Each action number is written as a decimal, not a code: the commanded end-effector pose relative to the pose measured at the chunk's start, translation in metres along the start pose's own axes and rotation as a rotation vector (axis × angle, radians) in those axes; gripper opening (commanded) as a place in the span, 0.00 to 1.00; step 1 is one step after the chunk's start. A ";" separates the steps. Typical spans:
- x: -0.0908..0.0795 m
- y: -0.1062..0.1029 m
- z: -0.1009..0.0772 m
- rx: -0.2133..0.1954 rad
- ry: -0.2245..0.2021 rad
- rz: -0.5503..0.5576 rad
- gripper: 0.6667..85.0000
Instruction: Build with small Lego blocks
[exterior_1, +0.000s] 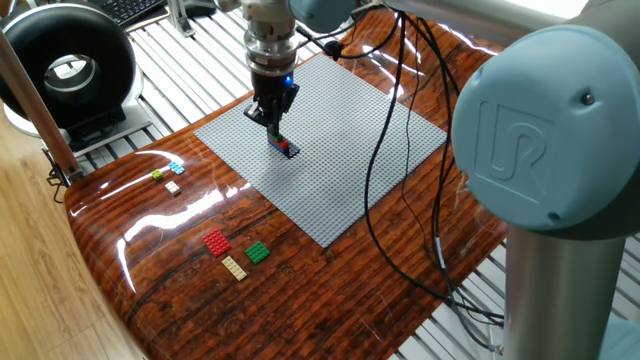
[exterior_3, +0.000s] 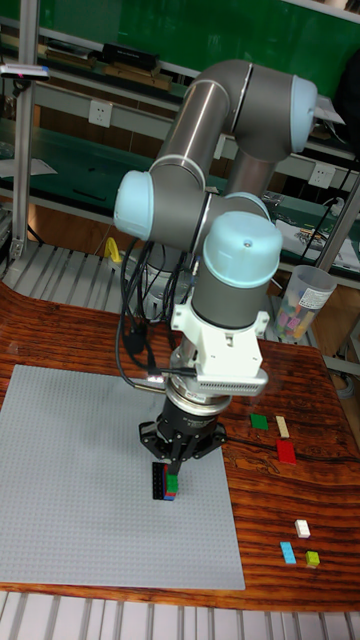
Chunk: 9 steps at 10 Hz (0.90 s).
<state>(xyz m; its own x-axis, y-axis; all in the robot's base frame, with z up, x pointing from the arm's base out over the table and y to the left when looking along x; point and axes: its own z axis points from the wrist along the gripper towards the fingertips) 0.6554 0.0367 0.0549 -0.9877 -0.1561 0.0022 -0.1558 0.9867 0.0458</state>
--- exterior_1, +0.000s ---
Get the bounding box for black computer keyboard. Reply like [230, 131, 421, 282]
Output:
[92, 0, 170, 30]

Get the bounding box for black ring shaped device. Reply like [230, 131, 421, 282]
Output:
[0, 2, 154, 154]

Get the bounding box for grey Lego baseplate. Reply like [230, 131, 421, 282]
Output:
[193, 52, 449, 250]

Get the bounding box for black cable with silver connector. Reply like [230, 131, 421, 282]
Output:
[402, 12, 505, 351]

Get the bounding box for black wire tangle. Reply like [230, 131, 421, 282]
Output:
[46, 148, 71, 204]

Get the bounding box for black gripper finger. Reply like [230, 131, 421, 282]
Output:
[269, 82, 301, 137]
[243, 101, 275, 132]

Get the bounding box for aluminium bracket post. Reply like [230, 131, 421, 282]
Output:
[166, 0, 196, 39]

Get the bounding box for brown wooden pole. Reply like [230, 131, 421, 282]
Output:
[0, 29, 85, 185]

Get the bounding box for green square Lego plate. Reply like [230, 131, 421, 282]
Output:
[244, 240, 272, 265]

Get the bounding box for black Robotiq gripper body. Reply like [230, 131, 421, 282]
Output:
[250, 69, 299, 116]

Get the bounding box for black computer mouse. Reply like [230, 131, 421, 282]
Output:
[183, 0, 218, 19]

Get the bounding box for black cable with plug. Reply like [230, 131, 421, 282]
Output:
[295, 7, 505, 321]

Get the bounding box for wood pattern table mat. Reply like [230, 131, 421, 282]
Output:
[63, 7, 509, 360]

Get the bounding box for thin dark cable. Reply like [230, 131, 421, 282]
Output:
[399, 19, 446, 271]

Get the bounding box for tan Lego plate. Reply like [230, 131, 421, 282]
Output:
[221, 255, 248, 282]

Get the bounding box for red wide Lego plate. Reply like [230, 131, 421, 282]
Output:
[202, 229, 233, 259]

